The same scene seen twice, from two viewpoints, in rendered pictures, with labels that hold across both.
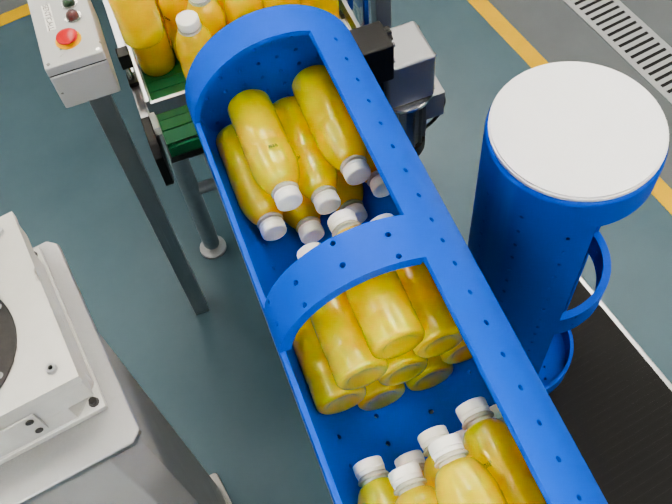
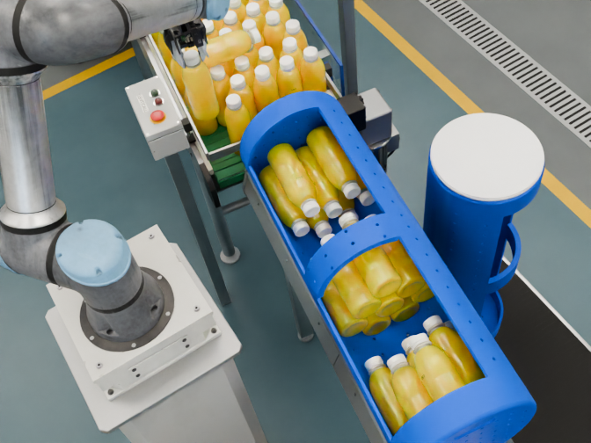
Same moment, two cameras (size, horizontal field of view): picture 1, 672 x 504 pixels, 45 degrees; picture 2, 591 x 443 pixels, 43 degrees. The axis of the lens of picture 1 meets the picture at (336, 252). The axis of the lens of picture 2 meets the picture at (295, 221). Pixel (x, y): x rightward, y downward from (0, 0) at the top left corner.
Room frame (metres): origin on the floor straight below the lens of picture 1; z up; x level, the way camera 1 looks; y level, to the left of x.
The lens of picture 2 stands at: (-0.36, 0.12, 2.55)
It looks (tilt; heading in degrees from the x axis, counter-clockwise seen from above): 56 degrees down; 359
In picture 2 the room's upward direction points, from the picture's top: 10 degrees counter-clockwise
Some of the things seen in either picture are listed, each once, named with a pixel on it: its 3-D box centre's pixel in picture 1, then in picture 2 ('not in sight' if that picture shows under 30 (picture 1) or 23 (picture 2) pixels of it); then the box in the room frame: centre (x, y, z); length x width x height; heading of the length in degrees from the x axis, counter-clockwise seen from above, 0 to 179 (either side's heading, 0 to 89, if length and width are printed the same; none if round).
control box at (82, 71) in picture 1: (72, 41); (156, 117); (1.09, 0.41, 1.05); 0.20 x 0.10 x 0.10; 14
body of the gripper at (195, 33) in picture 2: not in sight; (182, 19); (1.01, 0.26, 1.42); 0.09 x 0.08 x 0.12; 14
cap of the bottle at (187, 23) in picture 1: (187, 21); (233, 101); (1.05, 0.20, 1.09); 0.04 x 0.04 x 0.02
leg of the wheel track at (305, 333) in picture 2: not in sight; (297, 294); (0.88, 0.13, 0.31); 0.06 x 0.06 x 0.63; 14
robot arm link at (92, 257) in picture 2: not in sight; (96, 262); (0.41, 0.47, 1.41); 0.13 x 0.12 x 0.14; 59
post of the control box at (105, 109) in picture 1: (155, 212); (198, 228); (1.09, 0.41, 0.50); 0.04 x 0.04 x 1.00; 14
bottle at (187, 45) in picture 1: (200, 63); (239, 126); (1.05, 0.20, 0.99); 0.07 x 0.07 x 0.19
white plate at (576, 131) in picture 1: (576, 128); (486, 155); (0.77, -0.40, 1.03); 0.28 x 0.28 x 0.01
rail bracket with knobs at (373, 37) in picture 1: (367, 58); (348, 116); (1.05, -0.11, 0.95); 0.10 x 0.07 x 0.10; 104
